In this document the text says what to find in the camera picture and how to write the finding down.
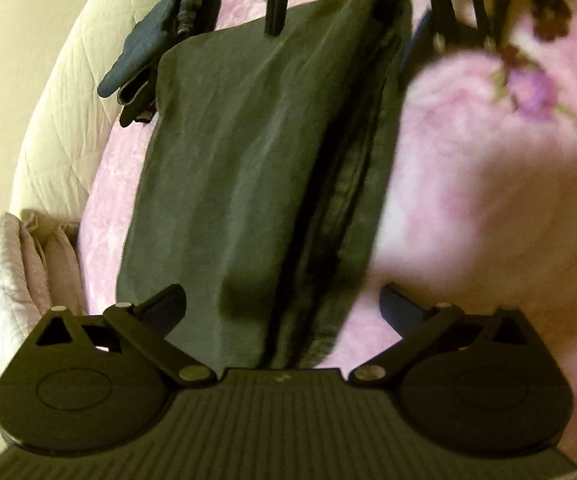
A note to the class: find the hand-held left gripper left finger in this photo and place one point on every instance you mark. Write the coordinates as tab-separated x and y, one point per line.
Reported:
163	310

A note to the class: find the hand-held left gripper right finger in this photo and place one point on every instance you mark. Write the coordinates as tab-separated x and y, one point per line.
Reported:
398	310

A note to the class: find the blue grey jeans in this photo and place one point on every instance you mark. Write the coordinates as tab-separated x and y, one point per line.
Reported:
168	25

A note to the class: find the dark grey pants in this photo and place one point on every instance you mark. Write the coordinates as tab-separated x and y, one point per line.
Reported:
243	160

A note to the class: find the pink floral blanket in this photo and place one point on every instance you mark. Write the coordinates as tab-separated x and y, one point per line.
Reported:
493	210

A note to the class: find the pale pink quilted pillow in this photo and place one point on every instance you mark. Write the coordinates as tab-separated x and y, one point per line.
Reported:
13	285

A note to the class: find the white quilted duvet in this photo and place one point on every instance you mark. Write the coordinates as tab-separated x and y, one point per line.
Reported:
68	110

